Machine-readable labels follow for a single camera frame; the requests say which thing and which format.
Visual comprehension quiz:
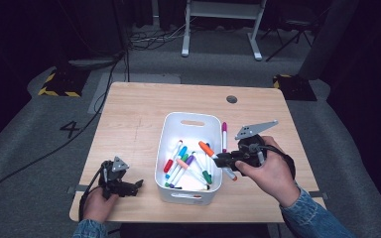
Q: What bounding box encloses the person's lap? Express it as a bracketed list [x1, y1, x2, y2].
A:
[118, 222, 272, 238]

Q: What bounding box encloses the magenta cap marker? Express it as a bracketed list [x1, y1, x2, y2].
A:
[221, 121, 228, 154]

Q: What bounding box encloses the long black floor cable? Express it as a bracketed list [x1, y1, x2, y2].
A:
[0, 49, 128, 202]

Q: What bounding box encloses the dark blue cap marker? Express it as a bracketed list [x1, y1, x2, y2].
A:
[205, 142, 212, 173]

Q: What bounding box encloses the person's right hand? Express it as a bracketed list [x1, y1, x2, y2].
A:
[234, 135, 301, 209]

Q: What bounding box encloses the light green cap marker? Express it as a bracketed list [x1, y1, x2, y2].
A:
[164, 153, 191, 188]

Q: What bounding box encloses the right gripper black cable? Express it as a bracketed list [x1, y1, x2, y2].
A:
[257, 143, 297, 181]

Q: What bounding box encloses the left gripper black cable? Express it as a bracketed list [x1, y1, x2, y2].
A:
[78, 167, 104, 222]

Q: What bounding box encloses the black yellow striped base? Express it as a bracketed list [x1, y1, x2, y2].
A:
[38, 67, 90, 98]
[272, 73, 318, 102]

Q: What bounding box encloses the dark grey column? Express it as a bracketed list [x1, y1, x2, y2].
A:
[297, 0, 360, 80]

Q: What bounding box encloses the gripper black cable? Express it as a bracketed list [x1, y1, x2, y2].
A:
[78, 167, 104, 222]
[257, 143, 297, 181]

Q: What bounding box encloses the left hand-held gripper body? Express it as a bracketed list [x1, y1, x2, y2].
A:
[98, 155, 131, 201]

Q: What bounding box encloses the grey stand foot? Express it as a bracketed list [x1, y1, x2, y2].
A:
[67, 56, 125, 70]

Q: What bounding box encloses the orange cap marker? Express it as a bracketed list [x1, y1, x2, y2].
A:
[197, 140, 238, 182]

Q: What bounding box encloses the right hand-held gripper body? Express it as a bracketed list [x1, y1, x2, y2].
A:
[233, 119, 280, 169]

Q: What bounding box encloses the pink cap marker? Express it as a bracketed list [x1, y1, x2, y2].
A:
[176, 158, 209, 187]

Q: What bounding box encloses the floor cable bundle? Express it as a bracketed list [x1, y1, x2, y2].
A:
[127, 16, 196, 53]

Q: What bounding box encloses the light blue cap marker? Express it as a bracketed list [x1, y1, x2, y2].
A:
[164, 145, 189, 180]

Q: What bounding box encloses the dark green cap marker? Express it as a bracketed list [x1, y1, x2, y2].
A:
[191, 151, 213, 185]

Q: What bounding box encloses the black tripod stand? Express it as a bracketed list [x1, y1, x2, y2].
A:
[261, 13, 316, 62]

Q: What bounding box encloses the purple cap marker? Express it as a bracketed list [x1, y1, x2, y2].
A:
[169, 154, 196, 189]

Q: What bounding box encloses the white desk frame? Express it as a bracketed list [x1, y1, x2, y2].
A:
[181, 0, 268, 62]

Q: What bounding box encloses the white plastic basket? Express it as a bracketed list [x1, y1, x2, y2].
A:
[154, 111, 223, 206]

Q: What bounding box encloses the person's left hand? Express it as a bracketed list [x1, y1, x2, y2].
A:
[81, 185, 120, 225]

